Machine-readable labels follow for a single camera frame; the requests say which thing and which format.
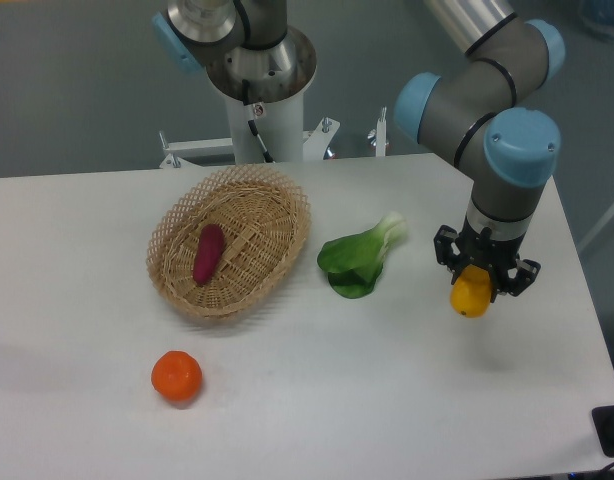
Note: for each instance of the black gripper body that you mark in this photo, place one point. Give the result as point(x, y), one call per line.
point(479, 246)

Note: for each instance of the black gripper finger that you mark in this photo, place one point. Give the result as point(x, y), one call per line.
point(512, 280)
point(448, 245)

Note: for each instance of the yellow mango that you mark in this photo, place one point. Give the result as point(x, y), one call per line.
point(471, 296)

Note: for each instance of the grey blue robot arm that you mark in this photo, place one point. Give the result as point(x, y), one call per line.
point(474, 122)

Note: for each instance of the woven wicker basket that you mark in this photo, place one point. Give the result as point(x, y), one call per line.
point(265, 219)

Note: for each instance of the green bok choy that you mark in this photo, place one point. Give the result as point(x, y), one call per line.
point(354, 263)

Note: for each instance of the black device at table edge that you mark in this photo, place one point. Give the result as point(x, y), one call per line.
point(603, 419)

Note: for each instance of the purple sweet potato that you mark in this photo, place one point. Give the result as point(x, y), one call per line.
point(211, 244)

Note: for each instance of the blue object top right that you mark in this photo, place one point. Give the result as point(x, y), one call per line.
point(597, 16)

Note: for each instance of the orange tangerine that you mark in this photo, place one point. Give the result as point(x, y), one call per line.
point(177, 376)

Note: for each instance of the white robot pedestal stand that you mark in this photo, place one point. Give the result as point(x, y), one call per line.
point(263, 92)

